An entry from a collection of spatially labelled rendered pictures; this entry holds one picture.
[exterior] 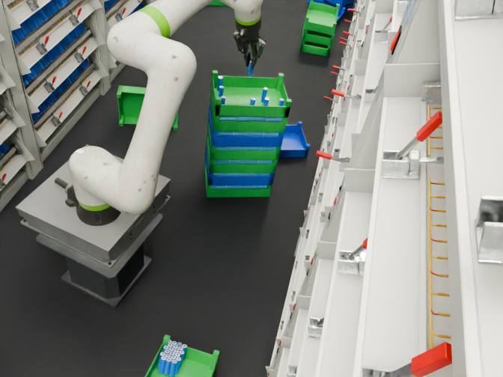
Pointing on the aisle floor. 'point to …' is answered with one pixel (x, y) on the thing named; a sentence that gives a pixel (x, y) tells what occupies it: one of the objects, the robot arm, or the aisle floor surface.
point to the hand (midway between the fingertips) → (251, 60)
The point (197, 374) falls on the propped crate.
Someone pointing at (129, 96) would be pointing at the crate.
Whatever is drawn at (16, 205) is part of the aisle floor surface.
